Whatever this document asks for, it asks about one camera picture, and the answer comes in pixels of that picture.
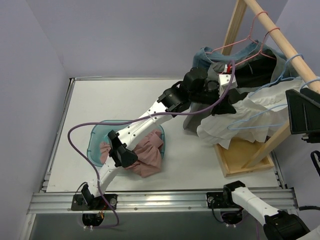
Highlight blue wire hanger front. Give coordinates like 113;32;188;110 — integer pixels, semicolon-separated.
227;82;320;132

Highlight blue wire hanger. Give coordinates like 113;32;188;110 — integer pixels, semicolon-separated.
248;53;304;98
227;82;320;132

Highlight white pleated skirt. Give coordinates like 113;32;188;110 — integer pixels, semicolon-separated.
196;77;304;149

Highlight pink pleated skirt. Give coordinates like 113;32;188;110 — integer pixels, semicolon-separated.
99;128;165;179

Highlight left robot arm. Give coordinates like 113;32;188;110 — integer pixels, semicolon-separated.
81;67;236;210

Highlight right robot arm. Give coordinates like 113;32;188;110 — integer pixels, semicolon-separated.
222;87;320;240

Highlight blue denim skirt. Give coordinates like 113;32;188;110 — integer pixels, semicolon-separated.
192;42;287;73

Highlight grey pleated skirt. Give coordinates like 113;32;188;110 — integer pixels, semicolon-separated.
183;63;298;133

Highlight wooden clothes rack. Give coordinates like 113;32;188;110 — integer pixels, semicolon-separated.
213;0;320;178

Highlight teal plastic bin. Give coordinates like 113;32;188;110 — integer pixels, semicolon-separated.
86;124;166;167

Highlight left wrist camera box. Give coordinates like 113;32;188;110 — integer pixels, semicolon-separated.
218;64;238;97

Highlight pink wire hanger front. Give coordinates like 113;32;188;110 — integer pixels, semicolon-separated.
216;28;280;76

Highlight pink wire hanger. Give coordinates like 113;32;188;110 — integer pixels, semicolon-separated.
216;28;280;76
205;11;268;56

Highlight pink wire hanger rear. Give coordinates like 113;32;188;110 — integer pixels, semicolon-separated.
205;11;268;56

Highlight aluminium front rail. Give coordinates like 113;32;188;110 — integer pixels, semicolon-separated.
27;188;298;214

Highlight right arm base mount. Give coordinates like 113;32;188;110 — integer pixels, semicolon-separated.
206;191;232;209

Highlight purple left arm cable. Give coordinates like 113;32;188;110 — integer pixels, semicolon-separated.
67;59;236;230

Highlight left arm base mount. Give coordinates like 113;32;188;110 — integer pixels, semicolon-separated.
70;182;111;211

